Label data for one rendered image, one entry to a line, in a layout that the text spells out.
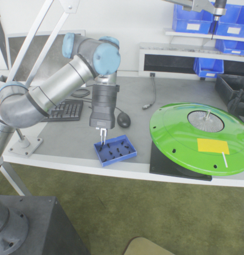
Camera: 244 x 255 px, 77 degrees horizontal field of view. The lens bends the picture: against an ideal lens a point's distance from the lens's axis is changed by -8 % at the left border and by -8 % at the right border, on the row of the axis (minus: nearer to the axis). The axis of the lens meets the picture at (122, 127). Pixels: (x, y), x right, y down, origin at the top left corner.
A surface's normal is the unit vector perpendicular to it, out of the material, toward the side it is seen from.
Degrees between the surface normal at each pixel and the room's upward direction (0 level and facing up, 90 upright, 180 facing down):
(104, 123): 63
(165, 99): 0
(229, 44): 90
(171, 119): 14
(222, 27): 100
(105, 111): 71
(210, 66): 90
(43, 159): 0
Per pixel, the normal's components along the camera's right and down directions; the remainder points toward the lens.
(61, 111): 0.00, -0.71
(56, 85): 0.19, 0.02
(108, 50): 0.63, 0.48
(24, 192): 0.99, 0.07
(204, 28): -0.14, 0.74
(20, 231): 0.94, -0.20
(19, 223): 0.92, -0.38
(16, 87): 0.31, -0.85
